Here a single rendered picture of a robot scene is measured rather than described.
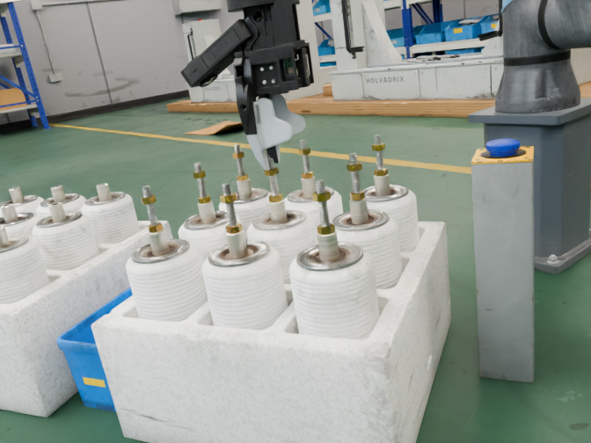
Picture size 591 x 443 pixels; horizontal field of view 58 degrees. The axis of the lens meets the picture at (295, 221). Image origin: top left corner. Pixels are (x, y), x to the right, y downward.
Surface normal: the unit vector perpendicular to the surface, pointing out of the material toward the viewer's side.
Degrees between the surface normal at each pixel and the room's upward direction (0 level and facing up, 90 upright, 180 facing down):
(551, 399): 0
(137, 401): 90
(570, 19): 110
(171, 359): 90
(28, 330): 90
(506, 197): 90
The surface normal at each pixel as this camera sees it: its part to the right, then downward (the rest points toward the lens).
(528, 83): -0.56, 0.04
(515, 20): -0.91, 0.25
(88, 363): -0.38, 0.37
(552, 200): -0.13, 0.33
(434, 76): -0.78, 0.30
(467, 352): -0.15, -0.94
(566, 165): 0.60, 0.17
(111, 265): 0.92, 0.00
